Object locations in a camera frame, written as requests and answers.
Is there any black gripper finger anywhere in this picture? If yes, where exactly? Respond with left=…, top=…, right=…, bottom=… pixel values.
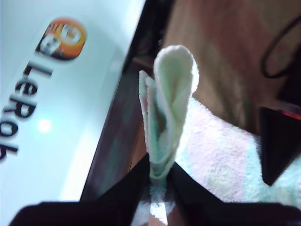
left=166, top=162, right=227, bottom=226
left=77, top=153, right=151, bottom=226
left=259, top=106, right=301, bottom=187

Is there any mint and pink tea towel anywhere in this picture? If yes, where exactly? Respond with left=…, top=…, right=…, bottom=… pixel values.
left=138, top=44, right=301, bottom=224

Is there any white screen with LeRobot logo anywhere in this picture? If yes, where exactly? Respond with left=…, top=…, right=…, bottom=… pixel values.
left=0, top=0, right=174, bottom=204

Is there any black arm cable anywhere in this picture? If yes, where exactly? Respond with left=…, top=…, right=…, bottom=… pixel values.
left=261, top=16, right=301, bottom=79

